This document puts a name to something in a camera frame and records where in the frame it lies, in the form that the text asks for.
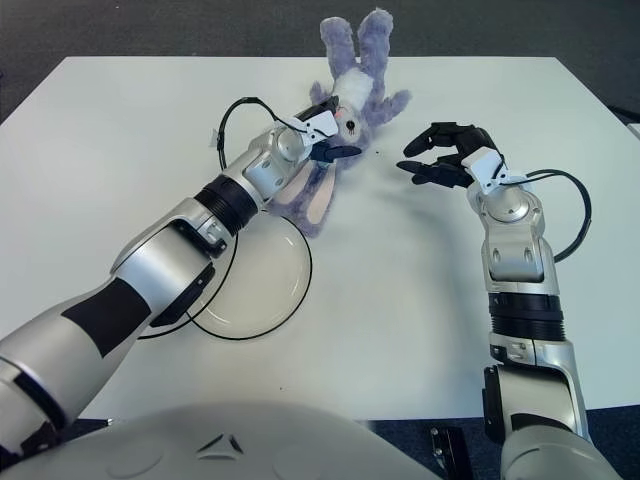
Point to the white plate with black rim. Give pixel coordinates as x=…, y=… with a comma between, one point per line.
x=270, y=290

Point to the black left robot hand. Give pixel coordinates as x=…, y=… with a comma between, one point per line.
x=332, y=152

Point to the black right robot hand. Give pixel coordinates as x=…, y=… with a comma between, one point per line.
x=450, y=170

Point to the grey robot torso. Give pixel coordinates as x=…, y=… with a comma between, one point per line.
x=275, y=430

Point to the black metal bracket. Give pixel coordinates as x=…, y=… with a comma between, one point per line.
x=450, y=445

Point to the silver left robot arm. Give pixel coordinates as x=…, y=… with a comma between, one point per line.
x=125, y=280

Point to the purple plush bunny doll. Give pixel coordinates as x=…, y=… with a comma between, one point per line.
x=360, y=105

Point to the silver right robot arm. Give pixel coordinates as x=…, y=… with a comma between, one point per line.
x=520, y=260

